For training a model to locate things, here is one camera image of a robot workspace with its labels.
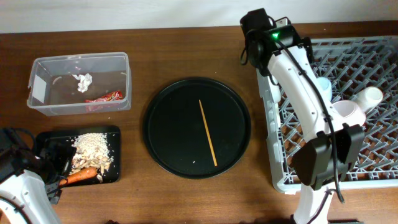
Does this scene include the light blue cup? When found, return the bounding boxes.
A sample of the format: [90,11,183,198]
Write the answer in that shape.
[317,77,332,101]

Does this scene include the pink bowl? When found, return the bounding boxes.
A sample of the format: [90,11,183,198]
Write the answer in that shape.
[333,100,366,126]

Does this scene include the cream white cup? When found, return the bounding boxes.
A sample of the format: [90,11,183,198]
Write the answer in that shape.
[354,86,383,114]

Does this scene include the red snack wrapper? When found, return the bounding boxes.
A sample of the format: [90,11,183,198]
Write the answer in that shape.
[85,90,124,103]

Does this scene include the white tissue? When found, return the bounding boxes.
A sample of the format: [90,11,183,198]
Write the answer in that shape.
[72,73,93,93]

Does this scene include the rice and nut scraps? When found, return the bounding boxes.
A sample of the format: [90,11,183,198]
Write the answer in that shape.
[69,133,114,183]

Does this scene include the orange carrot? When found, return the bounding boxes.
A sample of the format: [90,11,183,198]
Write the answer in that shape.
[59,167,97,187]

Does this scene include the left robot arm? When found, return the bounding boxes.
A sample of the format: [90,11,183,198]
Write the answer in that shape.
[1,9,298,223]

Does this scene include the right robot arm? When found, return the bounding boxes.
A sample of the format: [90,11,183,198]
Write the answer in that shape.
[267,42,364,223]

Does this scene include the grey dishwasher rack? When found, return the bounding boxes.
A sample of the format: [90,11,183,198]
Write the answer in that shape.
[257,36,397,194]

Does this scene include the wooden chopstick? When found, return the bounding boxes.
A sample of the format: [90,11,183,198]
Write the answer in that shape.
[198,100,218,167]

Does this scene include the round black tray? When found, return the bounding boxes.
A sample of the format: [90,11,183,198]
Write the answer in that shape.
[143,78,251,179]

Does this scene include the clear plastic bin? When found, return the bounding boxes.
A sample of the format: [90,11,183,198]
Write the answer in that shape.
[27,52,132,116]

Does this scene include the black rectangular tray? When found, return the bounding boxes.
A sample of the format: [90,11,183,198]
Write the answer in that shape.
[36,126,121,187]

